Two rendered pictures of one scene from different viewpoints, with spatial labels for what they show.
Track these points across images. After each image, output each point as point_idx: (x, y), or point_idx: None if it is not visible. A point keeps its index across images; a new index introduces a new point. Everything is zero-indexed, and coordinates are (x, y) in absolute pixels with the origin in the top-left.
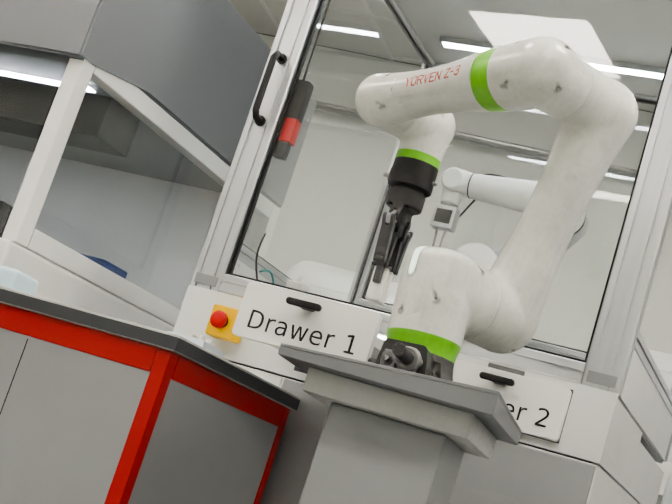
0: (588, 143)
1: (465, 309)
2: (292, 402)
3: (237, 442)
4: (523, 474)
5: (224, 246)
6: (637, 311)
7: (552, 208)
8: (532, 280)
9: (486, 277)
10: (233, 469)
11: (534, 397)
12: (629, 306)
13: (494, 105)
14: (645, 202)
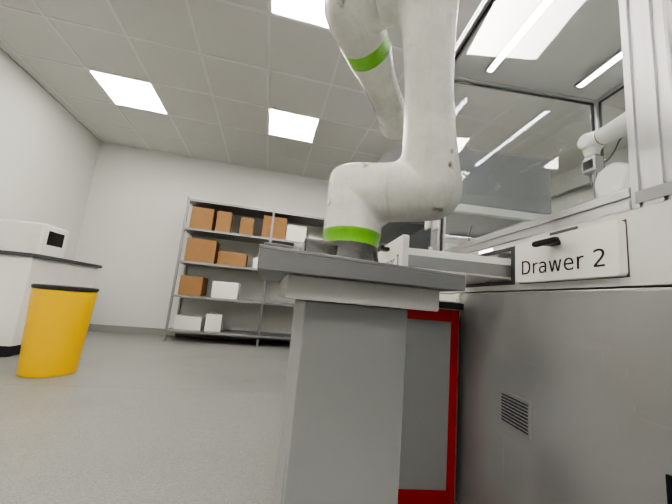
0: (406, 11)
1: (352, 197)
2: (454, 306)
3: (406, 336)
4: (605, 317)
5: (435, 240)
6: (668, 104)
7: (408, 82)
8: (414, 145)
9: (370, 167)
10: (411, 352)
11: (586, 243)
12: (656, 107)
13: (358, 62)
14: (634, 14)
